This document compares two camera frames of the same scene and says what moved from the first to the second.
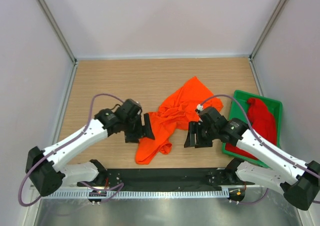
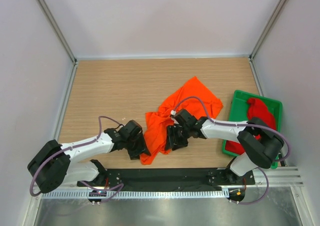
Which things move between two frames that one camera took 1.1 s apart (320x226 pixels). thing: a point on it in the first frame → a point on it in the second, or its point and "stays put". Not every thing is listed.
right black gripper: x=194 y=127 → x=171 y=131
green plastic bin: x=240 y=111 stays put
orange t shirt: x=177 y=110 stays put
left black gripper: x=134 y=137 → x=141 y=147
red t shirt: x=262 y=119 stays put
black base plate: x=166 y=178 stays put
